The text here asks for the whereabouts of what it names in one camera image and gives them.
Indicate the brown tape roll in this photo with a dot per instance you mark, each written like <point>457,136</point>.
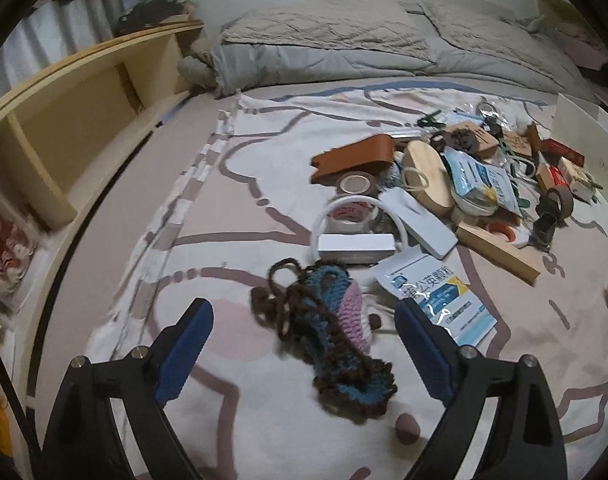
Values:
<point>356,183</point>

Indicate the beige quilted pillow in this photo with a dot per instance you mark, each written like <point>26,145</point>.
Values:
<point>479,27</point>
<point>309,27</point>

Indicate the brown leather case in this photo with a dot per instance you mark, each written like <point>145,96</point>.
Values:
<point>356,157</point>

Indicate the long wooden block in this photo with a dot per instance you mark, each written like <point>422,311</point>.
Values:
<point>499,255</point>

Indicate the printed blanket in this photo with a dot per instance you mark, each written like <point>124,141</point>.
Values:
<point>264,170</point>

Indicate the dark tape roll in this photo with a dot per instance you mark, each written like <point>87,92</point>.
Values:
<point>559,202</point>

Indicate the black binder clip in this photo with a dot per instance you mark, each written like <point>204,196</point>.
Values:
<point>543,232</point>

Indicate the clear tape roll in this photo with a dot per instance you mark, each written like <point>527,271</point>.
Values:
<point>351,214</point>

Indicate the blue brown crochet pouch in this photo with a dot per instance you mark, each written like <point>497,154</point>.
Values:
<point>329,320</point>

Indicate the green clip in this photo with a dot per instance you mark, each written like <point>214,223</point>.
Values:
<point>429,119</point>

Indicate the red box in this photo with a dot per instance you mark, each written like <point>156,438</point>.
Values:
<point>564,151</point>

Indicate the white rectangular adapter box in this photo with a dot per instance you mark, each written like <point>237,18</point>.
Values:
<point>356,249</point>

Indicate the wooden bedside shelf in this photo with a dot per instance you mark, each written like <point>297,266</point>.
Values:
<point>84,125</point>

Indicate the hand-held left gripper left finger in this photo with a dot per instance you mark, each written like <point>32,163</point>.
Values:
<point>184,355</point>

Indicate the grey duvet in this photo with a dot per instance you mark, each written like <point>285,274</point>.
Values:
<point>334,62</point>

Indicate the white blue sachet packet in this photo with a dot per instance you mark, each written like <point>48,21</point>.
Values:
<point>484,185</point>
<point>434,290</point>

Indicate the white pleated curtain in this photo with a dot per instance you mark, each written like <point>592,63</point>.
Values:
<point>59,35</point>

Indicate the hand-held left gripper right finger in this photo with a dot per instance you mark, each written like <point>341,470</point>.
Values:
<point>426,355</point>

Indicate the round wooden box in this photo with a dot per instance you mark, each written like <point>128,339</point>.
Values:
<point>426,175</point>

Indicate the dark cloth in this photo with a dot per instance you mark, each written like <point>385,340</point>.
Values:
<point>149,12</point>

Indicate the white flat power bank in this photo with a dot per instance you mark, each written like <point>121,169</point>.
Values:
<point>424,222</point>

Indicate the framed picture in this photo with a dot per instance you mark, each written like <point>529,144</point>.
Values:
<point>4,250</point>

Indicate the engraved wooden tag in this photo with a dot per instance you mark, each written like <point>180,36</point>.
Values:
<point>476,137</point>

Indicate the white cardboard box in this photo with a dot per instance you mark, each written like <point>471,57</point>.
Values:
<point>586,127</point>

